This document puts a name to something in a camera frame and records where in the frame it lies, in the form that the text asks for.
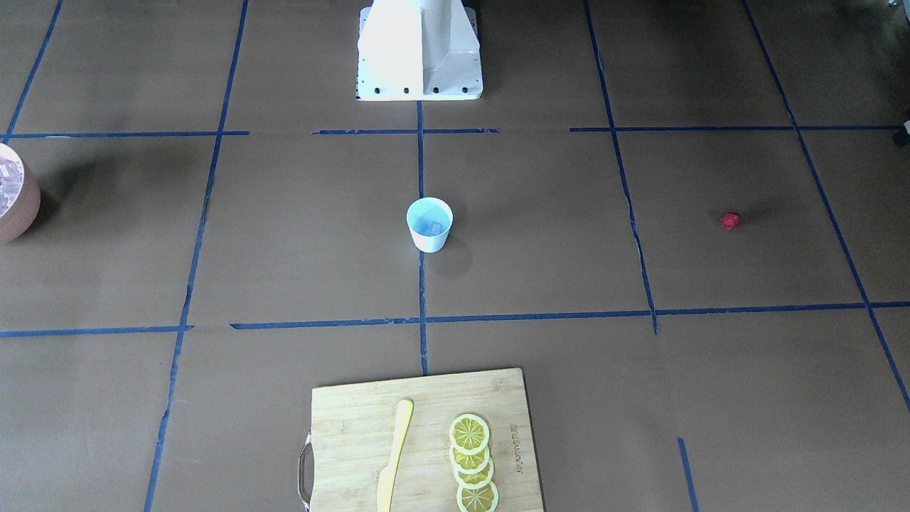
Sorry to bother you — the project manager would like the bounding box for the clear ice cube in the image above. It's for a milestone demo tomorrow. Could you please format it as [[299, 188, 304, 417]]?
[[424, 220, 451, 237]]

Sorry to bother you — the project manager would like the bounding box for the light blue plastic cup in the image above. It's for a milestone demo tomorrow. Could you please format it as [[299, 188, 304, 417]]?
[[406, 197, 453, 253]]

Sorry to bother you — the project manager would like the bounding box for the pile of clear ice cubes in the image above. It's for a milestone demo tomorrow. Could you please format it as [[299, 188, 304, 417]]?
[[1, 159, 25, 216]]

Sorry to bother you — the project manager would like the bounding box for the yellow plastic knife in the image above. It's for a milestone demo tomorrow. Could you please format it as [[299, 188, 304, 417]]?
[[375, 399, 414, 511]]

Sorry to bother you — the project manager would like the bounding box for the lemon slice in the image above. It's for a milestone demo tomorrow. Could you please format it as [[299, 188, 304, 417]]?
[[449, 414, 491, 456], [453, 459, 495, 490], [449, 447, 491, 474], [456, 482, 498, 512]]

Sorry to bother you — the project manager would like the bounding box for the bamboo cutting board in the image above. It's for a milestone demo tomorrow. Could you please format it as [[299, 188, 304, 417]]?
[[298, 368, 544, 511]]

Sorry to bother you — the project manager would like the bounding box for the red crochet strawberry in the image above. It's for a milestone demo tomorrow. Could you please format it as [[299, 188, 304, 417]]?
[[719, 213, 742, 230]]

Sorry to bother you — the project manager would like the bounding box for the pink bowl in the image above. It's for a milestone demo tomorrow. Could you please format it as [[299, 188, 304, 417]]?
[[1, 144, 41, 244]]

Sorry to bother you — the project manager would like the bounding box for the white camera mast with base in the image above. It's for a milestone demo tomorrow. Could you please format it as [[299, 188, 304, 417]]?
[[355, 1, 483, 102]]

